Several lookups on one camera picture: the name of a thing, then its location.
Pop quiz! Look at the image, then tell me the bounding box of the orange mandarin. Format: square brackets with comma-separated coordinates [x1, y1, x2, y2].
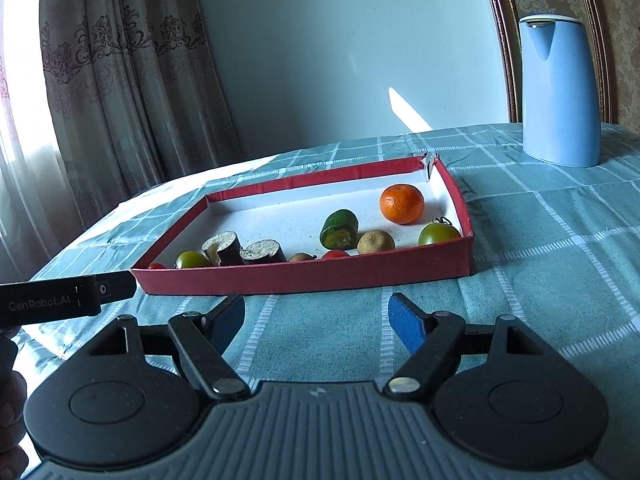
[379, 183, 425, 225]

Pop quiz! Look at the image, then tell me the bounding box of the brown kiwi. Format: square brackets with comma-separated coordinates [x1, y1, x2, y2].
[356, 229, 396, 255]

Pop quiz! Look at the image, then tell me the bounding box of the beige patterned curtain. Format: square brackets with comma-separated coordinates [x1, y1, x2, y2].
[37, 0, 246, 221]

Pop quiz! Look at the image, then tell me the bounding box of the green cucumber piece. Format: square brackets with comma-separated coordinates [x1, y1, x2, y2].
[320, 209, 360, 251]

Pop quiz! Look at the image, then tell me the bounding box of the sheer white curtain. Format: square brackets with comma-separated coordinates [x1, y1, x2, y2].
[0, 0, 66, 286]

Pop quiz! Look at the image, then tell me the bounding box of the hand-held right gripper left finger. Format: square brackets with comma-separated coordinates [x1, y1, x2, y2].
[90, 293, 252, 402]

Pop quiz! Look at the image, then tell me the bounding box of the teal checked tablecloth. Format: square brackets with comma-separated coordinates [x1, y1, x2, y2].
[0, 122, 640, 480]

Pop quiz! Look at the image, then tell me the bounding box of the brown framed damask panel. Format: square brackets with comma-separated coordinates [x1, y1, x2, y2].
[477, 0, 640, 136]

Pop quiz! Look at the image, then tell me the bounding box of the person's left hand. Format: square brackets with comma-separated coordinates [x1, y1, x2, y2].
[0, 327, 29, 480]

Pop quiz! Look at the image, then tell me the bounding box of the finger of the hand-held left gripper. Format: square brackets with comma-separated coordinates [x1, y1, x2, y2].
[96, 270, 137, 304]

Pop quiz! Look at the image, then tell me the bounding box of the notched eggplant piece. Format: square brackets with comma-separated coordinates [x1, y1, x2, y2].
[201, 230, 244, 267]

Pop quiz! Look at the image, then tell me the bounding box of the blue electric kettle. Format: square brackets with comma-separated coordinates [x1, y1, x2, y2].
[517, 15, 602, 168]

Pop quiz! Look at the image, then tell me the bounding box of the green tomato with stem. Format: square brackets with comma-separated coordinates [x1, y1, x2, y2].
[418, 216, 462, 247]

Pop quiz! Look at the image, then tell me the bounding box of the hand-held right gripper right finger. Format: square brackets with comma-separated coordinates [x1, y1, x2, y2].
[384, 292, 549, 402]

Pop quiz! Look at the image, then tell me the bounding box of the red shallow cardboard box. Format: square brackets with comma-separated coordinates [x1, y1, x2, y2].
[131, 153, 474, 296]

